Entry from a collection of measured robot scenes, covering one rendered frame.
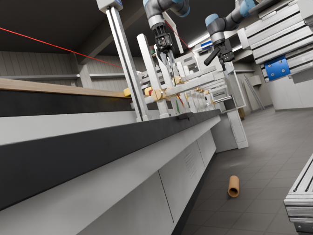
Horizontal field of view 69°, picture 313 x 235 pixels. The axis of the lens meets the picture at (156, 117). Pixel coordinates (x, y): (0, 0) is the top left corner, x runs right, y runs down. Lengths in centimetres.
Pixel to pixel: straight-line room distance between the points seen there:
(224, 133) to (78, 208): 362
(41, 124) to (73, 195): 32
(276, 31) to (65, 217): 102
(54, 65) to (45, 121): 582
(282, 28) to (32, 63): 581
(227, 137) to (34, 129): 353
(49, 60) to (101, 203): 613
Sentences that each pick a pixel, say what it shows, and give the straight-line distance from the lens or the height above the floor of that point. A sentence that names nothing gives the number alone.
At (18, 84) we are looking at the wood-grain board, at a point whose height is 89.
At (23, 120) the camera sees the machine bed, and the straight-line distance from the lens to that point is 71.
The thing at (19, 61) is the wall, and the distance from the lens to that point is 630.
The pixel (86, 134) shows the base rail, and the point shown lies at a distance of 48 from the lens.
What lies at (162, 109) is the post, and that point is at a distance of 108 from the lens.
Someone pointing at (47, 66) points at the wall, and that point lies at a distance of 646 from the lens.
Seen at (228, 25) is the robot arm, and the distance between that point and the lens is 142.
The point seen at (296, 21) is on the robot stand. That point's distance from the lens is 113.
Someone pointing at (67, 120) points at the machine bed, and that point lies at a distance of 82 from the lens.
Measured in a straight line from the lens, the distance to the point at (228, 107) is 381.
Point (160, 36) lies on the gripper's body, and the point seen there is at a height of 107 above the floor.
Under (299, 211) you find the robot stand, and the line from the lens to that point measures 113.
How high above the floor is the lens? 66
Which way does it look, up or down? 3 degrees up
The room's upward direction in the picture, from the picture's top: 17 degrees counter-clockwise
